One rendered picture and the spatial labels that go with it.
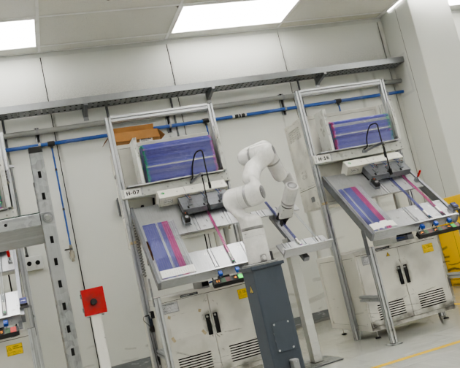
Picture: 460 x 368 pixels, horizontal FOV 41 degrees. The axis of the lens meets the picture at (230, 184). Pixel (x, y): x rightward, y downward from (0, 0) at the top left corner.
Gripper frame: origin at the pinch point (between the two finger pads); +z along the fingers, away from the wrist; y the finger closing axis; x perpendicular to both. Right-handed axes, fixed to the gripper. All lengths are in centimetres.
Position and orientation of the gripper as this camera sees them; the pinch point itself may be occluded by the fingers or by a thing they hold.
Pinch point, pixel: (282, 222)
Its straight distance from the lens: 397.7
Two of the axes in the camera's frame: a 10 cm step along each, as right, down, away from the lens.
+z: -1.3, 7.8, 6.2
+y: -9.1, 1.6, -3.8
